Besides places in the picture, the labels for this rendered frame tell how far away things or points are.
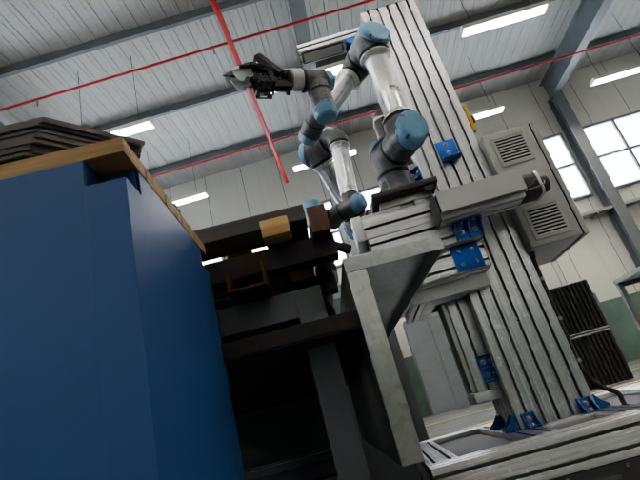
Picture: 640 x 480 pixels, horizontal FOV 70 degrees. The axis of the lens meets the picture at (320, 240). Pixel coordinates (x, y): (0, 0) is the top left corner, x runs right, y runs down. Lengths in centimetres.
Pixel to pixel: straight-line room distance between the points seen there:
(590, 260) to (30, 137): 1189
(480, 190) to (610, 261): 1093
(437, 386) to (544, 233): 853
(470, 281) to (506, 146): 55
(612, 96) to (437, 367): 843
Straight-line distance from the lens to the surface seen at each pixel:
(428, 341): 1022
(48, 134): 71
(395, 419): 86
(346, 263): 90
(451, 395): 1018
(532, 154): 189
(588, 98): 1425
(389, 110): 164
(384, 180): 163
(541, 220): 178
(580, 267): 1205
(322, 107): 152
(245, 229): 103
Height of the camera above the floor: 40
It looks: 21 degrees up
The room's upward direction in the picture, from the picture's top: 15 degrees counter-clockwise
